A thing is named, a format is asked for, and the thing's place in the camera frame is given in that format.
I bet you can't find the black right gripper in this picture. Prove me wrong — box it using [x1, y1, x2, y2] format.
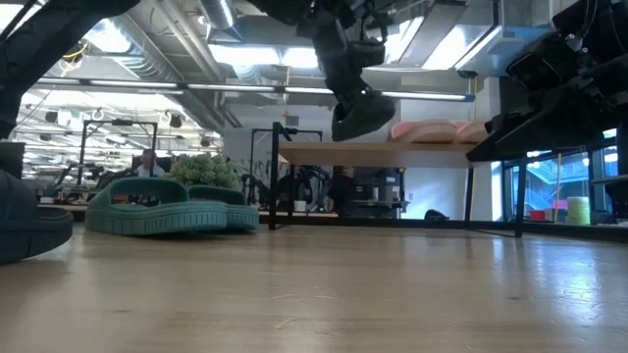
[465, 33, 628, 163]

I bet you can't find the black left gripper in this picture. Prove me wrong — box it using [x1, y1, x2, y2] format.
[311, 9, 389, 112]

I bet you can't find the black slide sandal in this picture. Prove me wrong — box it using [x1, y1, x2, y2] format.
[331, 92, 397, 143]
[0, 169, 75, 266]

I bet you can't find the pink slide sandal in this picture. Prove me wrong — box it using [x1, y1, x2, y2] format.
[390, 119, 460, 145]
[455, 120, 492, 145]

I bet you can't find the green slide sandal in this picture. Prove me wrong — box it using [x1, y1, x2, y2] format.
[188, 184, 260, 231]
[84, 176, 230, 236]

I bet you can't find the person in dark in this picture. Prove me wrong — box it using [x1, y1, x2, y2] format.
[327, 165, 365, 217]

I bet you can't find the green yellow bottle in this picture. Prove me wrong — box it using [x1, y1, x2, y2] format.
[566, 195, 593, 227]

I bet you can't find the long ceiling light tube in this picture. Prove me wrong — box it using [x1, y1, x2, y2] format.
[36, 76, 476, 103]

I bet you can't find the small green artificial plant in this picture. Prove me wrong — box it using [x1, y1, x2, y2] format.
[166, 152, 241, 190]

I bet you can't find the seated person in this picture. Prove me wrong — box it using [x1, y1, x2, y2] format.
[135, 149, 167, 178]

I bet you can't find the wooden shelf with black frame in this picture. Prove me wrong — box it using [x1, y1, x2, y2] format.
[268, 121, 529, 239]

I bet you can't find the black aluminium table frame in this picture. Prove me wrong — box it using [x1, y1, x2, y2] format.
[258, 215, 628, 242]

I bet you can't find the silver ventilation duct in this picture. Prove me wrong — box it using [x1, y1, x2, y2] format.
[198, 0, 244, 31]

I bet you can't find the black metal rig frame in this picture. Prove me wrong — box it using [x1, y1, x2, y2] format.
[77, 119, 159, 187]

